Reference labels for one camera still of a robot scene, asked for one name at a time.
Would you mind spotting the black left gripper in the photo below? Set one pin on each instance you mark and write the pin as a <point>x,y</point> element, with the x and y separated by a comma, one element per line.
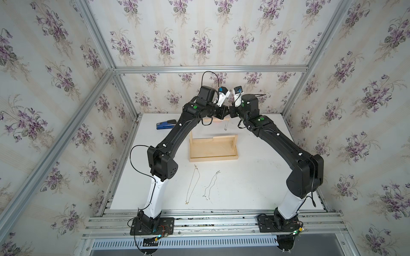
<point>222,113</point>

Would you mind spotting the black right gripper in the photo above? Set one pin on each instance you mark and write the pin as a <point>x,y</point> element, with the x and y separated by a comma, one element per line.
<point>233,113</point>

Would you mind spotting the wooden jewelry display stand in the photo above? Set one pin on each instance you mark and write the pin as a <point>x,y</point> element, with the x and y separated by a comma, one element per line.
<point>214,147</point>

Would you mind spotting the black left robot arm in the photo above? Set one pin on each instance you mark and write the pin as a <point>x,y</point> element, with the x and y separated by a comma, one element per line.
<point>208,103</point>

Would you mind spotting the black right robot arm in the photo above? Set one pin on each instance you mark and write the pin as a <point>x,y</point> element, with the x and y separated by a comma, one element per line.
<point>307,170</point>

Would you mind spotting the blue black stapler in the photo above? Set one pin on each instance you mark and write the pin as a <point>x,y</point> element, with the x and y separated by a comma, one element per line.
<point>169,124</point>

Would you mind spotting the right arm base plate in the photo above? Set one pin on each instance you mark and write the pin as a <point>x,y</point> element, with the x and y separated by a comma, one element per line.
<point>276,224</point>

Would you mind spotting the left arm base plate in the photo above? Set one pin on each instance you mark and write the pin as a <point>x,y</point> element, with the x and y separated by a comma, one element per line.
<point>158,226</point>

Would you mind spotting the aluminium mounting rail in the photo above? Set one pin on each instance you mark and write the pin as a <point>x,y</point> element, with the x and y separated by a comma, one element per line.
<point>194,230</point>

